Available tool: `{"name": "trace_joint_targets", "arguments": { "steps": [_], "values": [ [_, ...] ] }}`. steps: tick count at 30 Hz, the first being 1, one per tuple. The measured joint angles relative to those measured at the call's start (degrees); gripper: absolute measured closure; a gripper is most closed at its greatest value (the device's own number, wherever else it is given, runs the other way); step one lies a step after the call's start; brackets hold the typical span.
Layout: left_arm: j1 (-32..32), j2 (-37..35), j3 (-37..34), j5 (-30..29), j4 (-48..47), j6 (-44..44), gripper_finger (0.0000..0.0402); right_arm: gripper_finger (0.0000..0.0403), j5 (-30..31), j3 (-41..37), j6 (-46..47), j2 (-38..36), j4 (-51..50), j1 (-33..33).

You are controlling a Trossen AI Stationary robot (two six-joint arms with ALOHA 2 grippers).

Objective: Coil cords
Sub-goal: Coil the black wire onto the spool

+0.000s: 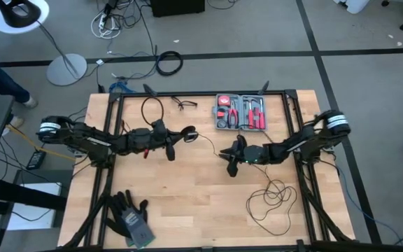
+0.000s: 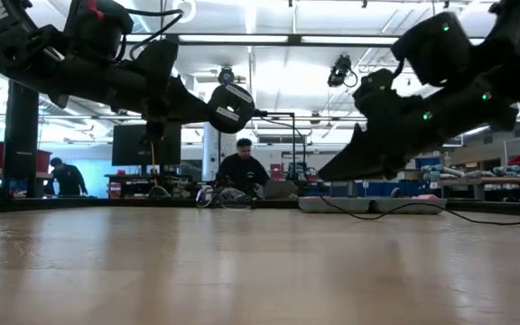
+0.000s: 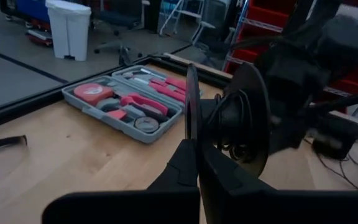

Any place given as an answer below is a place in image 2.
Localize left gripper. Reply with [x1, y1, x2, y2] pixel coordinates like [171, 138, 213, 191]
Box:
[106, 39, 218, 124]

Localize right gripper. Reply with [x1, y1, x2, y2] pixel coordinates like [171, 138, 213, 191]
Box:
[317, 70, 450, 182]

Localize black labelled wire spool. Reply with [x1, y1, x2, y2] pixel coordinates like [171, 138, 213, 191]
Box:
[207, 82, 256, 135]

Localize thin black wire cord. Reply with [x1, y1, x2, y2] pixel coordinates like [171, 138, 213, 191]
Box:
[318, 196, 520, 226]

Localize grey plastic tool case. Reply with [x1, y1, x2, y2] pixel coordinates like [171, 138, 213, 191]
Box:
[298, 193, 449, 215]

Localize white square pillar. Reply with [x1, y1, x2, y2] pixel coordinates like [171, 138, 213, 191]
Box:
[201, 120, 238, 182]

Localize black monitor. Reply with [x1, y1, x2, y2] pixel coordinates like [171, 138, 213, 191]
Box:
[111, 124, 182, 167]

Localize grey laptop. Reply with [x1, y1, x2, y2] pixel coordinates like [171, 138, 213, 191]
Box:
[263, 179, 299, 200]

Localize person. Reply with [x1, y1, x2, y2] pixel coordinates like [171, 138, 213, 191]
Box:
[42, 156, 88, 198]
[218, 137, 271, 196]

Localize black safety glasses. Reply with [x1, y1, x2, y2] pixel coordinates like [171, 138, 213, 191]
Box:
[195, 185, 253, 211]

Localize wooden workbench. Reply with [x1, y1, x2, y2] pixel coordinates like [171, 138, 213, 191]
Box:
[440, 175, 520, 200]

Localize grey tubular equipment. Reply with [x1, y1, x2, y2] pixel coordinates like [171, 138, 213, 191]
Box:
[420, 162, 520, 181]

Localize black ceiling-mounted camera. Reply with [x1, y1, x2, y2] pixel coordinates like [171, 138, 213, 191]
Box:
[217, 65, 237, 85]
[326, 53, 359, 88]

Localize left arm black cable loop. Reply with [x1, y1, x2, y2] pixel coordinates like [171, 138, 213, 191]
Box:
[113, 7, 185, 62]

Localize red cable tie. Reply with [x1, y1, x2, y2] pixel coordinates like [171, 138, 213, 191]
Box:
[86, 0, 107, 22]

